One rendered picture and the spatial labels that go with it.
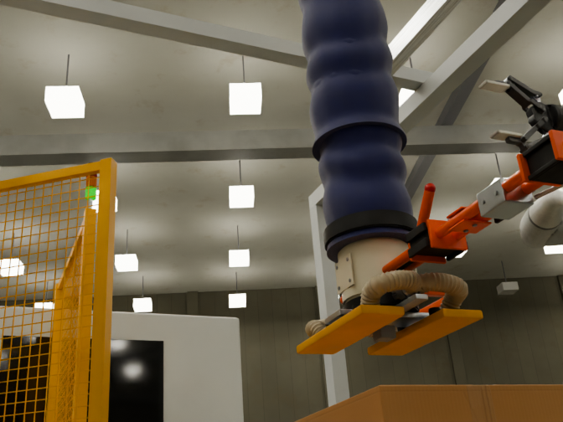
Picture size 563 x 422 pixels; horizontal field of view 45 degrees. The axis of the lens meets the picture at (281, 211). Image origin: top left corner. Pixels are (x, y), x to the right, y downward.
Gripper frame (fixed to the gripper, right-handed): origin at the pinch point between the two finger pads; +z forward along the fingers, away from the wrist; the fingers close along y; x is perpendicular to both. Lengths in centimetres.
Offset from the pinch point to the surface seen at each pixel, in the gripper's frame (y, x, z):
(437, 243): 36.6, -3.0, 23.9
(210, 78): -527, 702, -147
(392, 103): -9.2, 16.0, 15.7
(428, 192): 24.0, -0.1, 21.7
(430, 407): 68, -5, 33
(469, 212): 35.1, -14.1, 24.0
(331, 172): 7.9, 24.4, 30.6
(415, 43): -151, 144, -94
